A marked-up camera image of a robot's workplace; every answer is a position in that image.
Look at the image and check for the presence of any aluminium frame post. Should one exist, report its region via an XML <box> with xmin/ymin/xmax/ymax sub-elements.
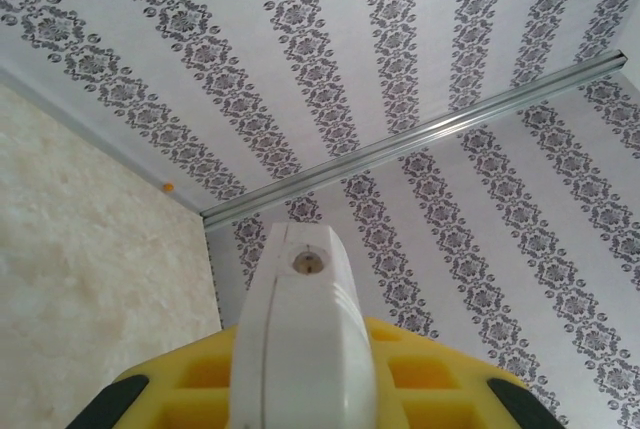
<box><xmin>199</xmin><ymin>47</ymin><xmax>629</xmax><ymax>228</ymax></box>

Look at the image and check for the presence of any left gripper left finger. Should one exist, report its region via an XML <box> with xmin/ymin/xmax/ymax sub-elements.
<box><xmin>69</xmin><ymin>324</ymin><xmax>241</xmax><ymax>429</ymax></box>

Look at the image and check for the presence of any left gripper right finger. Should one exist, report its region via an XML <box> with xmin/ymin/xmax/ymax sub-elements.
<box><xmin>364</xmin><ymin>316</ymin><xmax>571</xmax><ymax>429</ymax></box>

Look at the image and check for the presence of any white remote control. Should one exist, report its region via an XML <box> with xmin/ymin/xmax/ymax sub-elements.
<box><xmin>230</xmin><ymin>221</ymin><xmax>377</xmax><ymax>429</ymax></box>

